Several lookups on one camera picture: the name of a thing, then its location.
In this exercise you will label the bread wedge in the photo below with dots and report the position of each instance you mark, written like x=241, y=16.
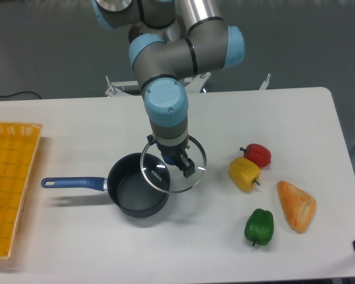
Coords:
x=298, y=206

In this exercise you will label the yellow bell pepper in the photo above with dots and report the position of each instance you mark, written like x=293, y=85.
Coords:
x=244, y=173

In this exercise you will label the dark saucepan blue handle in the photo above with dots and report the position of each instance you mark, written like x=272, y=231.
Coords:
x=125, y=185

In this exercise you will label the red bell pepper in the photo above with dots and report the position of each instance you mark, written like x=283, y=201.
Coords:
x=257, y=154

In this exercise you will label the glass pot lid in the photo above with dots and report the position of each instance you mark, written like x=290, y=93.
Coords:
x=161, y=173

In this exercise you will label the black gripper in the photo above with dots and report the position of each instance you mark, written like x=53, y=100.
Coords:
x=176, y=148

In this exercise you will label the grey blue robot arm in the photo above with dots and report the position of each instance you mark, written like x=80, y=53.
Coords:
x=179, y=39

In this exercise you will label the yellow wicker basket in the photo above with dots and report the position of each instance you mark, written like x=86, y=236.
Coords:
x=18, y=146

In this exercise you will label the green bell pepper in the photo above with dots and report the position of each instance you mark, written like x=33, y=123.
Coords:
x=259, y=227

